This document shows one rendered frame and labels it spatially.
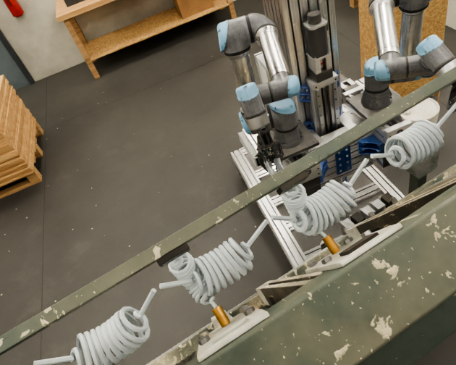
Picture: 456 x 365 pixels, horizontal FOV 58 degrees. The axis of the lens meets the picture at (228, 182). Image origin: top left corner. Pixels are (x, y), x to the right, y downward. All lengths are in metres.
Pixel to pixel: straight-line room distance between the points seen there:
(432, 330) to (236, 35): 1.34
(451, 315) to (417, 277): 0.27
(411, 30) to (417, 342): 1.45
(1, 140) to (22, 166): 0.34
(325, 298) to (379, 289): 0.07
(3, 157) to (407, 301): 4.13
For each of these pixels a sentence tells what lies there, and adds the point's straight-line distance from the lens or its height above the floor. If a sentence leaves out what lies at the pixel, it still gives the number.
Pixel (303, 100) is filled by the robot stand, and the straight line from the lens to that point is 2.18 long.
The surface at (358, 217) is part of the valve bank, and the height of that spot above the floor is 0.77.
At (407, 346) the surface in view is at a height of 1.65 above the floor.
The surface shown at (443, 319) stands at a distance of 0.83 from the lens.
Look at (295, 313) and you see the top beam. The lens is 0.52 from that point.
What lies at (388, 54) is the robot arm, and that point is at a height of 1.55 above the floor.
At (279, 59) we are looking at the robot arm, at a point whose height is 1.60.
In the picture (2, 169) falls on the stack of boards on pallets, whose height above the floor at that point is 0.30.
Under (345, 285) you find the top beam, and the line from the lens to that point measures 0.54.
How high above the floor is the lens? 2.38
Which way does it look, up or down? 43 degrees down
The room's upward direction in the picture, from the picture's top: 20 degrees counter-clockwise
